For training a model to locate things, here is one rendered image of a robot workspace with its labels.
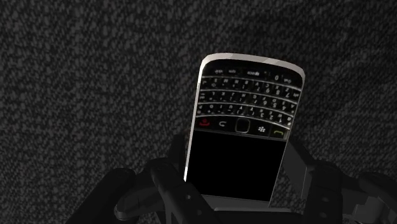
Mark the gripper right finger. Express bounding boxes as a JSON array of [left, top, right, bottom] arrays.
[[268, 137, 397, 224]]

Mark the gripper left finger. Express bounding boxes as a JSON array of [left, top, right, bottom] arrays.
[[66, 133, 219, 224]]

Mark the black keypad phone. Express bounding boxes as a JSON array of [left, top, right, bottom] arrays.
[[183, 52, 306, 209]]

